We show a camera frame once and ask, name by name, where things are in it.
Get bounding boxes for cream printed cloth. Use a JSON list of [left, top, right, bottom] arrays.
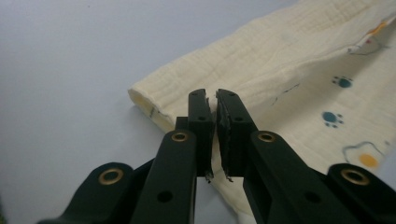
[[127, 0, 396, 224]]

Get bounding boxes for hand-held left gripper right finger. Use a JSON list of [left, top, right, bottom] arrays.
[[215, 88, 361, 224]]

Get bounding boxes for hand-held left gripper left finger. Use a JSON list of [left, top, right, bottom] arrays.
[[130, 88, 217, 224]]

